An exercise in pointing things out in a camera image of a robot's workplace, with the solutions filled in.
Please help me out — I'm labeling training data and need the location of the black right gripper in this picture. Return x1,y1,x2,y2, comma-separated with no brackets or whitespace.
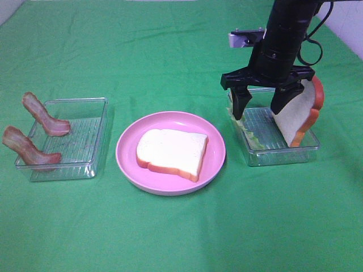
221,42,315,120

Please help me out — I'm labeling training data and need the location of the green lettuce leaf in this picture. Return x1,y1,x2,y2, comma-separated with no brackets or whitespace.
226,107,265,150

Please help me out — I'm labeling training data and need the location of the bread slice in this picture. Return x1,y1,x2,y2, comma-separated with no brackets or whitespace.
136,129,209,182
272,76,324,147

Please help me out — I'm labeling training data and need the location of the bacon strip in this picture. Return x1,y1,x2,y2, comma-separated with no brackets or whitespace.
22,92,71,137
2,126,61,165

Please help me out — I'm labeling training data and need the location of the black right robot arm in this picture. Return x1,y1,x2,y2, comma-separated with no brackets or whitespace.
221,1,321,120

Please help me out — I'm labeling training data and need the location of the right clear plastic container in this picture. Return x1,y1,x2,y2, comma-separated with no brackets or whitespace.
227,88,320,167

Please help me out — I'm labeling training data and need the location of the clear plastic container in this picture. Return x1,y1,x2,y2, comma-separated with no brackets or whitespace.
227,88,320,167
15,97,108,182

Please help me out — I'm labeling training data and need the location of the green tablecloth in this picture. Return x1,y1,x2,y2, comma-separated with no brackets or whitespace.
1,1,362,271

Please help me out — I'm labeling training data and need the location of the pink round plate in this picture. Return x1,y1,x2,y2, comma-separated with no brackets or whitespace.
116,111,226,196

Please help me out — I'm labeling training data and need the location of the left clear plastic container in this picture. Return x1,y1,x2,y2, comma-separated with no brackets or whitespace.
15,97,108,182

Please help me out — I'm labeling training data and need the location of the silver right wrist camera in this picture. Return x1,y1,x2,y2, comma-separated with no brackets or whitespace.
228,28,265,48

